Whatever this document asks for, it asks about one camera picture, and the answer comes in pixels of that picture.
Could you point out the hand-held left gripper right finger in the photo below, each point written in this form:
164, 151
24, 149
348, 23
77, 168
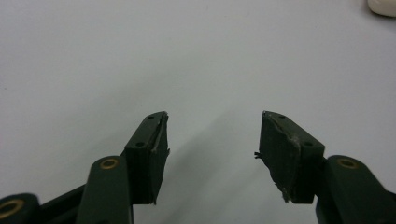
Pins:
286, 155

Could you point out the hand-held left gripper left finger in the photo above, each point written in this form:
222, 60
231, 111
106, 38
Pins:
146, 161

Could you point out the cream white rounded object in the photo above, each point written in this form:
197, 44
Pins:
382, 7

